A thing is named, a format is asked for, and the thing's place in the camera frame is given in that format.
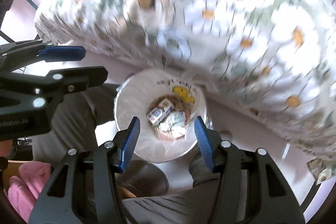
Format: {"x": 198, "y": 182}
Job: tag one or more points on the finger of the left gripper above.
{"x": 79, "y": 79}
{"x": 62, "y": 53}

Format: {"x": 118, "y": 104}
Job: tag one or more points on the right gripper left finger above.
{"x": 63, "y": 197}

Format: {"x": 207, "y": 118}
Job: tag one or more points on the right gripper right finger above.
{"x": 269, "y": 196}

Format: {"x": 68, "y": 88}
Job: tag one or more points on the white blue milk carton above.
{"x": 160, "y": 112}

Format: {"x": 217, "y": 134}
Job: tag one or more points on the white barcode box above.
{"x": 173, "y": 126}

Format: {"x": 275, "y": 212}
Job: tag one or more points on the white trash bin with bag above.
{"x": 139, "y": 94}

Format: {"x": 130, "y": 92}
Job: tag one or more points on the person left hand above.
{"x": 5, "y": 148}

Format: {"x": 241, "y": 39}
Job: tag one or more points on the pink cloth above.
{"x": 25, "y": 188}

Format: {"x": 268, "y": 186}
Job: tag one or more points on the person leg grey trousers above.
{"x": 74, "y": 122}

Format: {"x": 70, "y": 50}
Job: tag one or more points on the floral bedspread bed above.
{"x": 271, "y": 58}

